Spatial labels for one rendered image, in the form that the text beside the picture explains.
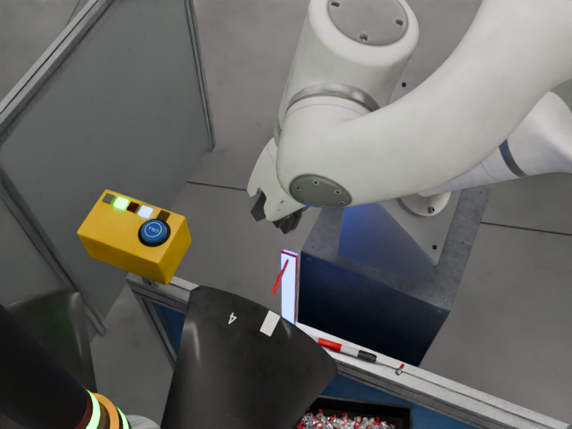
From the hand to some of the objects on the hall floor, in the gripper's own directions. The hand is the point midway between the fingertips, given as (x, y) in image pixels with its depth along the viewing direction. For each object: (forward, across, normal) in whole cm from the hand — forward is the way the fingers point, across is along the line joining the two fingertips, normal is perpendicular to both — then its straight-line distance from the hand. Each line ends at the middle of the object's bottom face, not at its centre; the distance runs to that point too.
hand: (286, 214), depth 70 cm
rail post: (+139, 0, +8) cm, 140 cm away
